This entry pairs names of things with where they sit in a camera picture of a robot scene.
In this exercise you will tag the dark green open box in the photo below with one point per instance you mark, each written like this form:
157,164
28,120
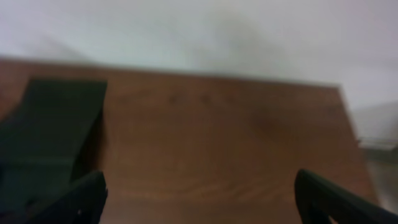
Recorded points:
44,136

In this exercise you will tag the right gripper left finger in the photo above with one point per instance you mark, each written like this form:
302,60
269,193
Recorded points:
82,202

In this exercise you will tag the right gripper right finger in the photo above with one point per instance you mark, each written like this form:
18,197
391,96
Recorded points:
320,201

